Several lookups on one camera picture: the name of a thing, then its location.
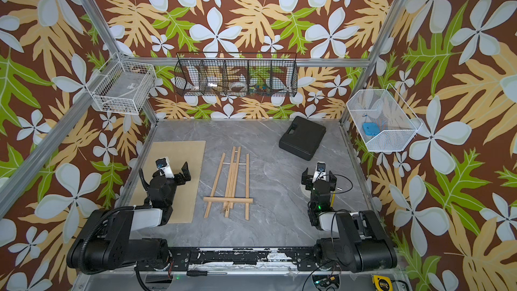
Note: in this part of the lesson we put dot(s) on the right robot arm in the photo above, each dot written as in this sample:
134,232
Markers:
357,241

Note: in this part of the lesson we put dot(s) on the white wire basket right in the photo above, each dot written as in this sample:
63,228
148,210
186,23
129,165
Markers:
398,122

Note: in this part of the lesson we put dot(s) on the black plastic case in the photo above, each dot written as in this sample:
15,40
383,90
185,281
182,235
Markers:
302,138

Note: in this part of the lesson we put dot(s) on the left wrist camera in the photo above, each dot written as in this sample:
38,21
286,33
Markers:
168,172

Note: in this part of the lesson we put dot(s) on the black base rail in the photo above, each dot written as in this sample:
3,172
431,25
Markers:
262,259

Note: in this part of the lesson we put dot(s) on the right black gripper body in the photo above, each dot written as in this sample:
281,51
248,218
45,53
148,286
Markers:
310,186

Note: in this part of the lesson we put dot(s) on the white wire basket left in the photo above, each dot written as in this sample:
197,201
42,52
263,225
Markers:
121,85

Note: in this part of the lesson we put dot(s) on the wooden easel frame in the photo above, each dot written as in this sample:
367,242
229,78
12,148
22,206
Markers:
229,199

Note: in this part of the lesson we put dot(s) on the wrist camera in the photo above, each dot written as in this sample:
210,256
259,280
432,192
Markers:
168,172
320,172

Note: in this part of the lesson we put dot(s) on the black wire basket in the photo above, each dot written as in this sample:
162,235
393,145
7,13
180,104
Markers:
210,73

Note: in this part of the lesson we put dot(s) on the blue sponge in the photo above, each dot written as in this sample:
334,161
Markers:
371,129

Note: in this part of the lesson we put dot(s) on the white wire basket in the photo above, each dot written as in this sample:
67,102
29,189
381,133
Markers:
398,122
121,85

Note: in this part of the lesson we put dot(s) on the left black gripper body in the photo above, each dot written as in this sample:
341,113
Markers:
172,184

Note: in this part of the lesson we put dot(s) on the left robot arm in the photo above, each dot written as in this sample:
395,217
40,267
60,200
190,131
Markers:
104,243

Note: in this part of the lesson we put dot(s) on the light wooden board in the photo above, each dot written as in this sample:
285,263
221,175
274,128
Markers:
185,159

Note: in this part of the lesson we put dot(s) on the yellow tape measure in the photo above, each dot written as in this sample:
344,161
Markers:
382,283

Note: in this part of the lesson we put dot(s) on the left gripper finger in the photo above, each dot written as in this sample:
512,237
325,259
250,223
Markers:
185,173
161,165

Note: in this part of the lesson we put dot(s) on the white tape roll in basket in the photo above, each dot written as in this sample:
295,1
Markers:
238,87

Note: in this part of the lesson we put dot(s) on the black screwdriver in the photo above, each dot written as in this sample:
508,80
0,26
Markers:
197,273

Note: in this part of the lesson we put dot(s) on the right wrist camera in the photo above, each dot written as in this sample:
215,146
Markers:
320,172

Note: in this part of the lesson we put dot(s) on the yellow pencil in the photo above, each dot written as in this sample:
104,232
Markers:
333,198

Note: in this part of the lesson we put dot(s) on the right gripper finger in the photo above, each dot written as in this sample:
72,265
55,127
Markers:
332,180
306,179

